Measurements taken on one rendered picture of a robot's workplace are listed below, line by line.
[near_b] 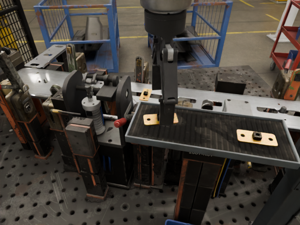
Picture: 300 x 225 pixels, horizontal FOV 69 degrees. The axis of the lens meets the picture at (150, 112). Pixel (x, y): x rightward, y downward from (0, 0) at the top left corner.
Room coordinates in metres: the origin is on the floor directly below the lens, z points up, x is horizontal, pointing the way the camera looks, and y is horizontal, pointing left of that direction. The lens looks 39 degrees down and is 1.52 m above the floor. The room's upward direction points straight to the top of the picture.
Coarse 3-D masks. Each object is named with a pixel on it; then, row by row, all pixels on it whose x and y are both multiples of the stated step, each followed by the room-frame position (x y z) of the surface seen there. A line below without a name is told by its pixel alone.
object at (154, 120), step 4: (144, 116) 0.42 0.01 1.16; (148, 116) 0.42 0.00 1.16; (152, 116) 0.42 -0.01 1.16; (156, 116) 0.42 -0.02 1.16; (176, 116) 0.42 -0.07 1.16; (144, 120) 0.41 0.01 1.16; (152, 120) 0.41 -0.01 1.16; (156, 120) 0.41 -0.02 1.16; (176, 120) 0.41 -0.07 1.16; (144, 124) 0.39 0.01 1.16; (148, 124) 0.39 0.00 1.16; (152, 124) 0.39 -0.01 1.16; (156, 124) 0.39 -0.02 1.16
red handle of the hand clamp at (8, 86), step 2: (0, 84) 0.64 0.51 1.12; (0, 86) 0.63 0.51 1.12; (2, 86) 0.64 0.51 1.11; (4, 86) 0.65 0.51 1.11; (6, 86) 0.65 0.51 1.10; (8, 86) 0.66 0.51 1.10; (10, 86) 0.67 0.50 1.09; (12, 86) 0.68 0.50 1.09; (14, 86) 0.68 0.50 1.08; (16, 86) 0.69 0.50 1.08; (18, 86) 0.70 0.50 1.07; (0, 88) 0.63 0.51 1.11; (2, 88) 0.64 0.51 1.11; (4, 88) 0.64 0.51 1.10; (6, 88) 0.65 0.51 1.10; (8, 88) 0.66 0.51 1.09; (10, 88) 0.67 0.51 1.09; (12, 88) 0.67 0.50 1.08; (14, 88) 0.68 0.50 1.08; (16, 88) 0.69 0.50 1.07; (18, 88) 0.70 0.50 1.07
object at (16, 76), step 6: (6, 48) 0.72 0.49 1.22; (0, 54) 0.68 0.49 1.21; (6, 54) 0.70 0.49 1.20; (0, 60) 0.68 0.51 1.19; (6, 60) 0.69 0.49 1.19; (0, 66) 0.69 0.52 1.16; (6, 66) 0.68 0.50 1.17; (12, 66) 0.70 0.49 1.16; (6, 72) 0.69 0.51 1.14; (12, 72) 0.69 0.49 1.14; (12, 78) 0.69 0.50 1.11; (18, 78) 0.70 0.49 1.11; (12, 84) 0.70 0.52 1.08; (18, 84) 0.70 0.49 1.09; (18, 90) 0.71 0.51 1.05
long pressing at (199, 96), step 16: (32, 80) 0.87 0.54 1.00; (48, 80) 0.87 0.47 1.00; (32, 96) 0.75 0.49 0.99; (48, 96) 0.73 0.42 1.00; (192, 96) 0.74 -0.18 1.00; (208, 96) 0.74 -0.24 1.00; (224, 96) 0.74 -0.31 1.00; (240, 96) 0.74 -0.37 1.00; (256, 96) 0.74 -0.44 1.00; (256, 112) 0.63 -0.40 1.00; (288, 128) 0.55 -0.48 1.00
